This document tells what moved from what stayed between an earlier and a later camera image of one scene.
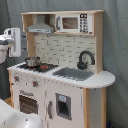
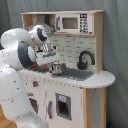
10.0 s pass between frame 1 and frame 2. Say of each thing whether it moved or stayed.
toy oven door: stayed
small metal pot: moved
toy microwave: stayed
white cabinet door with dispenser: stayed
